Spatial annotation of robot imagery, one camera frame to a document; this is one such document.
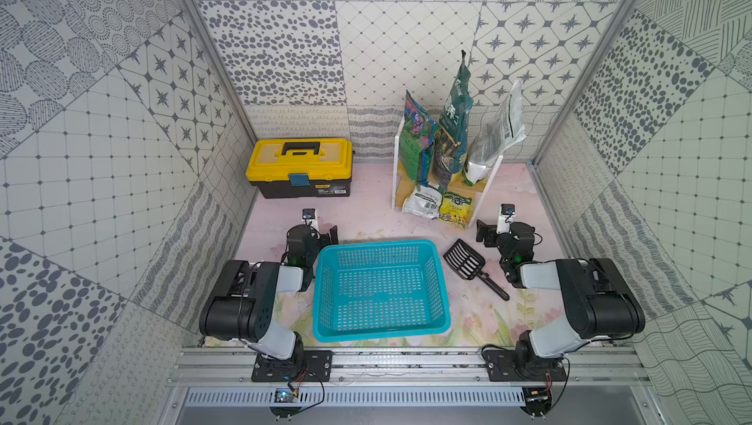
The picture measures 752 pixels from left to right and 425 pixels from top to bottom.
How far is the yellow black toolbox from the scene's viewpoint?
1.00 meters

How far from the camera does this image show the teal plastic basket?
0.80 metres

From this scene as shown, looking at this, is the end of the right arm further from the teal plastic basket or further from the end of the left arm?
the end of the left arm
